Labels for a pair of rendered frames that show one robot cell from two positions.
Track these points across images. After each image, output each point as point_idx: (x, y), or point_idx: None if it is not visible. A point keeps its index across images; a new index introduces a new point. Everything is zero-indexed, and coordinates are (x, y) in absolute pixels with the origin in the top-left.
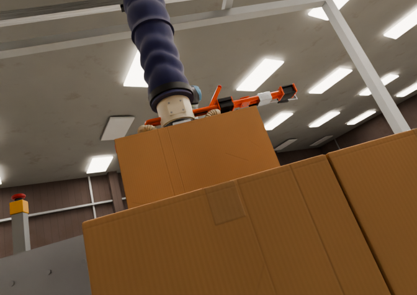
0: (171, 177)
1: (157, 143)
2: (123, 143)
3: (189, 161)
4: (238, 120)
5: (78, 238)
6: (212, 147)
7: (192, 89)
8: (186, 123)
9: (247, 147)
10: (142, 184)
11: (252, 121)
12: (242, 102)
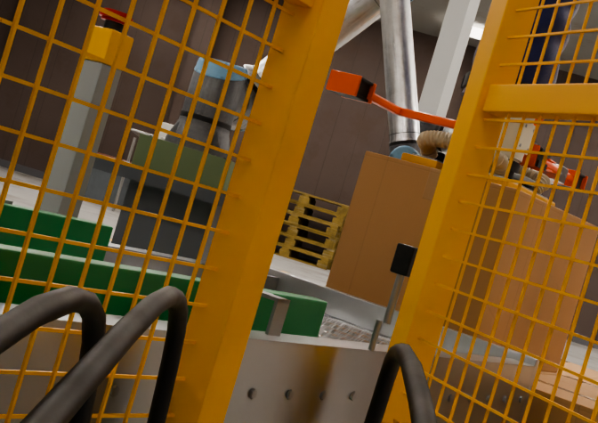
0: (519, 288)
1: (535, 226)
2: (519, 204)
3: (537, 273)
4: (583, 240)
5: (528, 369)
6: (554, 266)
7: None
8: (560, 212)
9: (569, 287)
10: (502, 281)
11: (587, 251)
12: (547, 168)
